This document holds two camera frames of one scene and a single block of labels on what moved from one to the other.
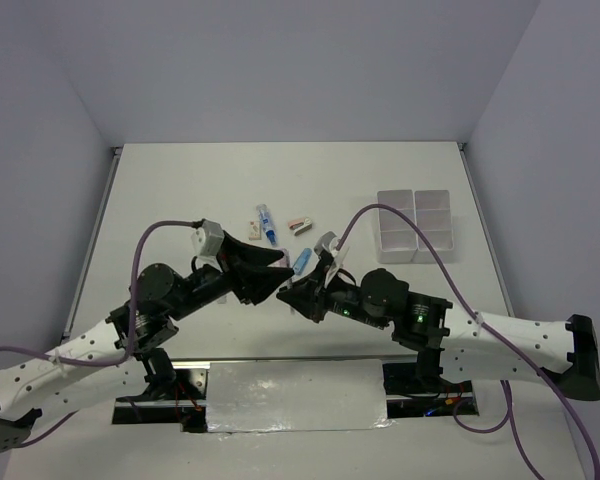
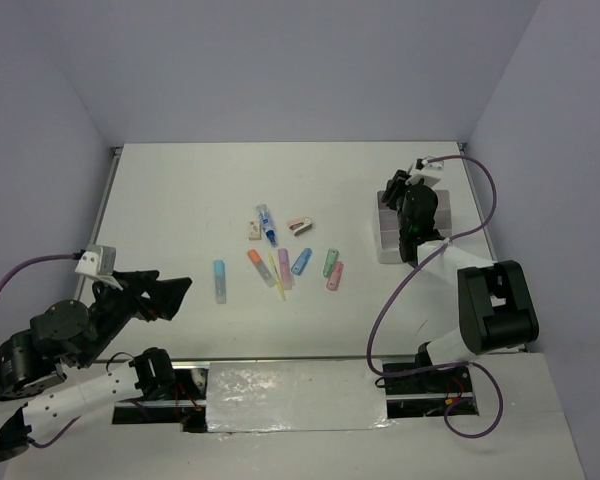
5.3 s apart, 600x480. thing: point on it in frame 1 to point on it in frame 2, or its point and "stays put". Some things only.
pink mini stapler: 300,226 stays put
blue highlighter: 302,261 stays put
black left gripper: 244,267 to 167,294
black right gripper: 309,297 to 395,187
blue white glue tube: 268,224 stays put
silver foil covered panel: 288,395 stays put
